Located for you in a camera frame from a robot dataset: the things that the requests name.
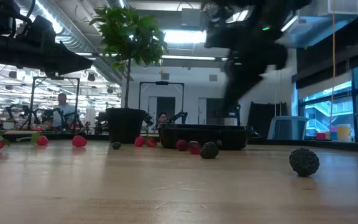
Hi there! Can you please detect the person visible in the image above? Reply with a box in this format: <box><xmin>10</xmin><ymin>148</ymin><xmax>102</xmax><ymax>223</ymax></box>
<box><xmin>52</xmin><ymin>92</ymin><xmax>78</xmax><ymax>129</ymax></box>
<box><xmin>157</xmin><ymin>111</ymin><xmax>169</xmax><ymax>126</ymax></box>

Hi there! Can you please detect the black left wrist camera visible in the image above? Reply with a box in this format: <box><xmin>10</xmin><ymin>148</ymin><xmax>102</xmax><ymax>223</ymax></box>
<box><xmin>26</xmin><ymin>15</ymin><xmax>57</xmax><ymax>43</ymax></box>

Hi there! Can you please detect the red strawberry with leaf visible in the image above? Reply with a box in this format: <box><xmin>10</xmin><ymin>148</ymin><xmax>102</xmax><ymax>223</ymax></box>
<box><xmin>30</xmin><ymin>133</ymin><xmax>50</xmax><ymax>147</ymax></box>

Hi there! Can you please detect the black plant pot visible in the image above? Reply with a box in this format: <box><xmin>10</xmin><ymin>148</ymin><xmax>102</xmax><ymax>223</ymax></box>
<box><xmin>105</xmin><ymin>107</ymin><xmax>147</xmax><ymax>144</ymax></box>

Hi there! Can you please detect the black panel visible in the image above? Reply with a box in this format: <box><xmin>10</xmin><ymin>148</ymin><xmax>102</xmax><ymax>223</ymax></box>
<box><xmin>247</xmin><ymin>101</ymin><xmax>288</xmax><ymax>139</ymax></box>

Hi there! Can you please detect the long tube ceiling light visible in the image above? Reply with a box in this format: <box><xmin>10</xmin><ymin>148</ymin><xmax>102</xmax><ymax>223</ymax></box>
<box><xmin>161</xmin><ymin>55</ymin><xmax>229</xmax><ymax>62</ymax></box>

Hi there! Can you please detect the yellow cup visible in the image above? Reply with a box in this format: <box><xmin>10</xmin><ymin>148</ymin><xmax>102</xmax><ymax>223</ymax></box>
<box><xmin>336</xmin><ymin>124</ymin><xmax>352</xmax><ymax>142</ymax></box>

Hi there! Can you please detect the large dark blackberry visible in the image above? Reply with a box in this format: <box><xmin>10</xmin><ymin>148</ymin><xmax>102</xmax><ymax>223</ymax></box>
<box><xmin>288</xmin><ymin>147</ymin><xmax>320</xmax><ymax>177</ymax></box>

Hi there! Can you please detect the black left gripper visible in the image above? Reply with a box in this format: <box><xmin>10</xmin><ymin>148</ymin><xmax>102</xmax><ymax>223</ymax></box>
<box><xmin>11</xmin><ymin>34</ymin><xmax>93</xmax><ymax>77</ymax></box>

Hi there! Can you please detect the grey bin with white rim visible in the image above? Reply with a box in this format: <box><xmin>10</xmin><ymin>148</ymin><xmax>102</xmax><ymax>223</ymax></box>
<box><xmin>267</xmin><ymin>116</ymin><xmax>310</xmax><ymax>141</ymax></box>

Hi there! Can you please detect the black plastic tupperware container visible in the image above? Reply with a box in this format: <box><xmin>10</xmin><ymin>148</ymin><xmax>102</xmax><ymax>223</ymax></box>
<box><xmin>159</xmin><ymin>123</ymin><xmax>250</xmax><ymax>150</ymax></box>

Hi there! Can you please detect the green leafy indoor tree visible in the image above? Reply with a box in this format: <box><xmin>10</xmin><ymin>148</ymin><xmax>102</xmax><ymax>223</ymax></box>
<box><xmin>89</xmin><ymin>6</ymin><xmax>169</xmax><ymax>110</ymax></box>

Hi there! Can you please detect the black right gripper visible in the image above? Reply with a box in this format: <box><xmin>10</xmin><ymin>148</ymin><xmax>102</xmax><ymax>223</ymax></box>
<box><xmin>221</xmin><ymin>40</ymin><xmax>289</xmax><ymax>121</ymax></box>

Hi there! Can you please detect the red raspberry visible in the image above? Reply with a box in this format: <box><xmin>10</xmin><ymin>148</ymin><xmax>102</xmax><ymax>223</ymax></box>
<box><xmin>188</xmin><ymin>141</ymin><xmax>202</xmax><ymax>156</ymax></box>
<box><xmin>175</xmin><ymin>139</ymin><xmax>188</xmax><ymax>152</ymax></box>

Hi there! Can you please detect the black metal frame rig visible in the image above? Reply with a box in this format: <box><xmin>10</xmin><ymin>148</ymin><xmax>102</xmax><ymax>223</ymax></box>
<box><xmin>139</xmin><ymin>81</ymin><xmax>185</xmax><ymax>125</ymax></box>
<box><xmin>29</xmin><ymin>76</ymin><xmax>81</xmax><ymax>130</ymax></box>

